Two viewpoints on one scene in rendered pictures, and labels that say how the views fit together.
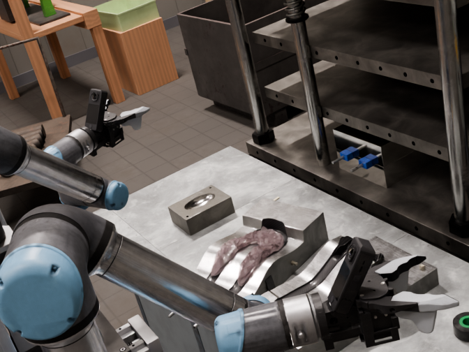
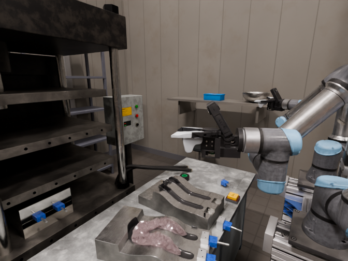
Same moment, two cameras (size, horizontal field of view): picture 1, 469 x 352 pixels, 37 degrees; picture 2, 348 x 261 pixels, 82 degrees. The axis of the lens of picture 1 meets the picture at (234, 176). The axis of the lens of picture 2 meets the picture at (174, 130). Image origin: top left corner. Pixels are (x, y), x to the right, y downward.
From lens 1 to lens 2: 244 cm
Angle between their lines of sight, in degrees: 109
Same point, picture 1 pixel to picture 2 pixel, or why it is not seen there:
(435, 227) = (119, 192)
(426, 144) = (98, 164)
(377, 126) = (64, 176)
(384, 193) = (79, 211)
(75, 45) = not seen: outside the picture
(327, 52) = (14, 148)
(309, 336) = not seen: hidden behind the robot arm
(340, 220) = (105, 220)
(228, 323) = not seen: hidden behind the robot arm
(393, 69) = (78, 134)
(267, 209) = (114, 231)
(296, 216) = (126, 214)
